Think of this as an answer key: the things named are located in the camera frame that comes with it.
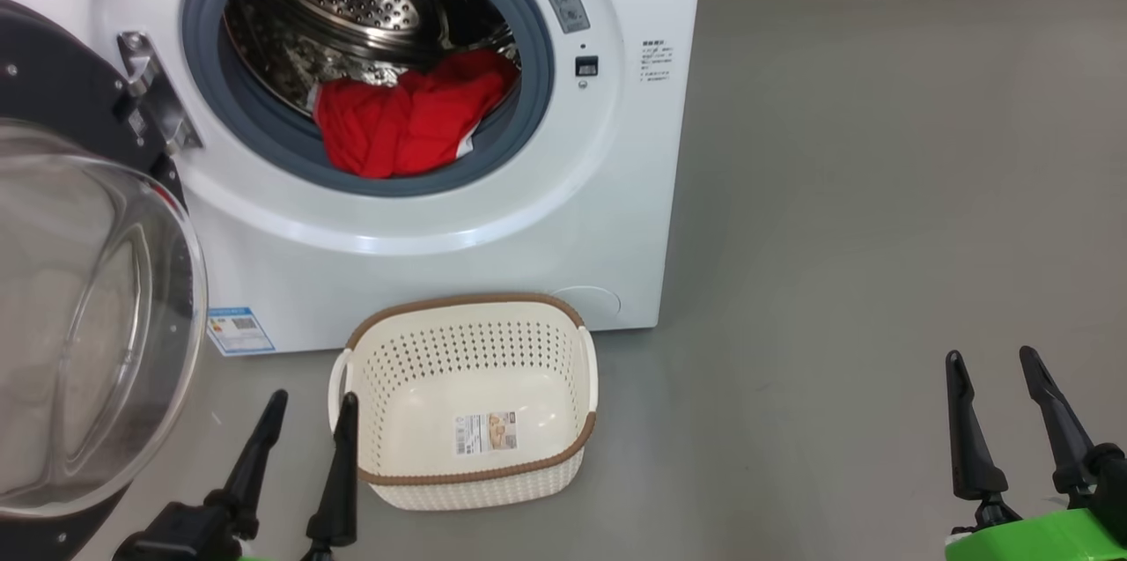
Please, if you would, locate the red garment with white trim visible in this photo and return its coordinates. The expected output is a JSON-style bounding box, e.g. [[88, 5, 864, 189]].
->
[[313, 48, 519, 180]]

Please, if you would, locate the blue energy label sticker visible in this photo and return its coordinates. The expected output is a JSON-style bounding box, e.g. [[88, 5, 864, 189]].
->
[[207, 306, 276, 357]]

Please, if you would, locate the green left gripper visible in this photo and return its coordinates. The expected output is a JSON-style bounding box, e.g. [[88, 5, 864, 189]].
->
[[204, 389, 360, 561]]

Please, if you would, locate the cream perforated basket brown rim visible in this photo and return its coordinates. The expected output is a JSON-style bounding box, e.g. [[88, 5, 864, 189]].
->
[[328, 293, 600, 511]]

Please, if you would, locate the washing machine door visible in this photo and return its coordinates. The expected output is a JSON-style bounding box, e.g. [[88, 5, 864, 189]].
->
[[0, 0, 210, 561]]

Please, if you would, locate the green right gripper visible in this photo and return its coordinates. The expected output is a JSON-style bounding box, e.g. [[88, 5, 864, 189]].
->
[[945, 346, 1127, 561]]

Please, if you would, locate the round white filter cover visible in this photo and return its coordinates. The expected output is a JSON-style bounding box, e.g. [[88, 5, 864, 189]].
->
[[550, 284, 622, 326]]

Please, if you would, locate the black text instruction sticker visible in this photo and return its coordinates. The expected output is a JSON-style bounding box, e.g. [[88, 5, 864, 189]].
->
[[640, 39, 675, 84]]

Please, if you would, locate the perforated steel washer drum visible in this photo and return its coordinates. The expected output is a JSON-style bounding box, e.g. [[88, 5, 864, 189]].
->
[[222, 0, 520, 117]]

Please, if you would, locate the white front-load washing machine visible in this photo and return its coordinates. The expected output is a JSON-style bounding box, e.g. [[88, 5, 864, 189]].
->
[[0, 0, 707, 357]]

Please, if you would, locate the product label sticker with barcode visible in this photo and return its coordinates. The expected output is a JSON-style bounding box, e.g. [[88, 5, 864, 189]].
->
[[454, 410, 518, 455]]

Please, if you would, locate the silver metal door hinge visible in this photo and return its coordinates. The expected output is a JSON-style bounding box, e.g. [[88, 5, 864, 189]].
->
[[117, 31, 203, 155]]

